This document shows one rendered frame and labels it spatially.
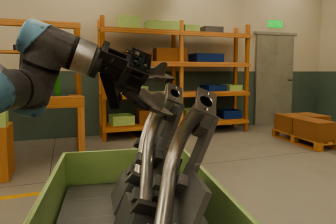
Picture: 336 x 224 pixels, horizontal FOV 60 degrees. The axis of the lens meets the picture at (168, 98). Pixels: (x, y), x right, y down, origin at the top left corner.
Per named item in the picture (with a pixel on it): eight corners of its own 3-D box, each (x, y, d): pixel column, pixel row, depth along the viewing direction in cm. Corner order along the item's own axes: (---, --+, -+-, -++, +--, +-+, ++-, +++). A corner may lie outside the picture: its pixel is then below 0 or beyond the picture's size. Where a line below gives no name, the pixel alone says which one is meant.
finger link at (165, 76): (183, 67, 72) (152, 67, 67) (172, 82, 76) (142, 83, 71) (177, 58, 74) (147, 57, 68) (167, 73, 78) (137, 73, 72)
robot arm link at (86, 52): (66, 76, 63) (75, 53, 68) (87, 84, 64) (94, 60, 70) (74, 52, 58) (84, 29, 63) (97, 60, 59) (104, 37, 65)
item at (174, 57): (249, 131, 609) (251, 22, 589) (102, 142, 509) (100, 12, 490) (234, 126, 660) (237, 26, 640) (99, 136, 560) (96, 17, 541)
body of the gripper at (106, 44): (152, 77, 62) (97, 56, 58) (136, 101, 68) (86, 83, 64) (154, 55, 67) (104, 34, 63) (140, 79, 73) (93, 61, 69)
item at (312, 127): (271, 135, 564) (272, 113, 560) (307, 133, 584) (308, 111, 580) (317, 152, 448) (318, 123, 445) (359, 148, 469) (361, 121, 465)
